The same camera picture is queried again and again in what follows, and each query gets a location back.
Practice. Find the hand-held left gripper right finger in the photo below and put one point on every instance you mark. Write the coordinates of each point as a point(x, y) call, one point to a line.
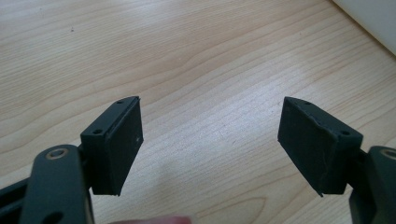
point(317, 149)

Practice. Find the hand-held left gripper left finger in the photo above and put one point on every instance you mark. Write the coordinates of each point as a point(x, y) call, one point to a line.
point(112, 149)

